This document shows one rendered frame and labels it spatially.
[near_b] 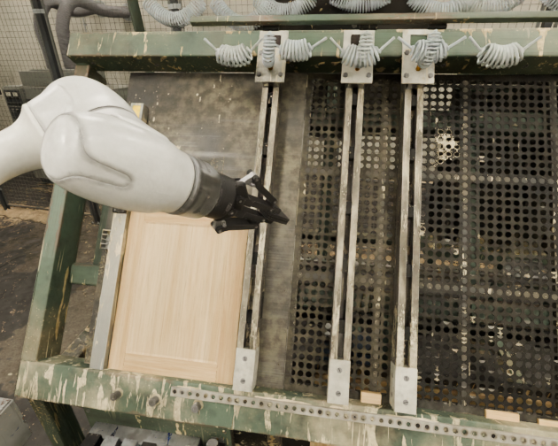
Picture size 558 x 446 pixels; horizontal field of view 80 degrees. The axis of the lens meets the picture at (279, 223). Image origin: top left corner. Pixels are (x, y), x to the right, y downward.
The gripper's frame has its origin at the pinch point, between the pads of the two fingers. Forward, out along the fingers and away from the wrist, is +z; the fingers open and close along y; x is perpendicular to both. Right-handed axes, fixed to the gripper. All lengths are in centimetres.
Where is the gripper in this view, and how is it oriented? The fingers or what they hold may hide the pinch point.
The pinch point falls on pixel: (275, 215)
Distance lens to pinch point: 68.4
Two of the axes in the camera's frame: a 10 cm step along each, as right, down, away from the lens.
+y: 6.0, -7.7, -2.4
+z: 5.4, 1.6, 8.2
